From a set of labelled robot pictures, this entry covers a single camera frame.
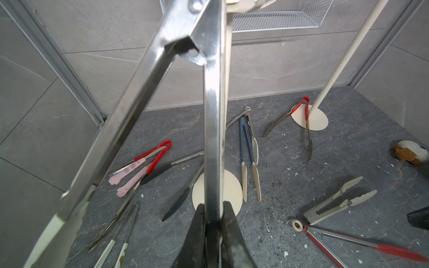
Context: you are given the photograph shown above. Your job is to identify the white wire mesh basket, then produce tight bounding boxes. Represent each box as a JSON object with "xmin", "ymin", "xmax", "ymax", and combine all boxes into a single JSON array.
[{"xmin": 159, "ymin": 0, "xmax": 335, "ymax": 34}]

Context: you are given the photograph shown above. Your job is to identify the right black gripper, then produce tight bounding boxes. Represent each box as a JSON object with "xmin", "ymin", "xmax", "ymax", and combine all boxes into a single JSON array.
[{"xmin": 407, "ymin": 207, "xmax": 429, "ymax": 230}]

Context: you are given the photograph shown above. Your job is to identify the blue handled cream tongs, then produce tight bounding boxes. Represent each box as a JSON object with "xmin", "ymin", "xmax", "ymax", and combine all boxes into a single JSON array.
[{"xmin": 239, "ymin": 116, "xmax": 262, "ymax": 202}]

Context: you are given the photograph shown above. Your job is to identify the brown white plush toy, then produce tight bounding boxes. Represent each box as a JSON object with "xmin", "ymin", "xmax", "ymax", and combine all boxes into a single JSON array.
[{"xmin": 393, "ymin": 140, "xmax": 429, "ymax": 166}]

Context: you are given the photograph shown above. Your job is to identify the red pink paw tongs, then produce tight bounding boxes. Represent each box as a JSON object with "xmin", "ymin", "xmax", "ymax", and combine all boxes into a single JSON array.
[{"xmin": 105, "ymin": 140, "xmax": 173, "ymax": 198}]

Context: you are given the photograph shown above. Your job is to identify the cream utensil stand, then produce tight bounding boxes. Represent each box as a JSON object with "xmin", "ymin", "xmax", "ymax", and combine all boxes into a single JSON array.
[
  {"xmin": 290, "ymin": 0, "xmax": 390, "ymax": 132},
  {"xmin": 191, "ymin": 1, "xmax": 272, "ymax": 219}
]

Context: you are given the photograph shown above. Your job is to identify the black tipped steel tongs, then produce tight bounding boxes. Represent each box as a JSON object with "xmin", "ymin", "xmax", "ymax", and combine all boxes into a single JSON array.
[{"xmin": 141, "ymin": 150, "xmax": 204, "ymax": 222}]

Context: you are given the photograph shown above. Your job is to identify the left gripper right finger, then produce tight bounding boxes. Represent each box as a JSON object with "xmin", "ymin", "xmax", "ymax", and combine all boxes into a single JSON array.
[{"xmin": 221, "ymin": 201, "xmax": 257, "ymax": 268}]

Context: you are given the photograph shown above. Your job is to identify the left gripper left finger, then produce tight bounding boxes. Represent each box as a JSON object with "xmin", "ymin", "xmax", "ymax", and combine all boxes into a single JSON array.
[{"xmin": 172, "ymin": 204, "xmax": 206, "ymax": 268}]

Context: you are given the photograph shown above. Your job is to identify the red tipped steel tongs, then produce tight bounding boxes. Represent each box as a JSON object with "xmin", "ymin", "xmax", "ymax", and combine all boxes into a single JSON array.
[{"xmin": 291, "ymin": 219, "xmax": 429, "ymax": 268}]

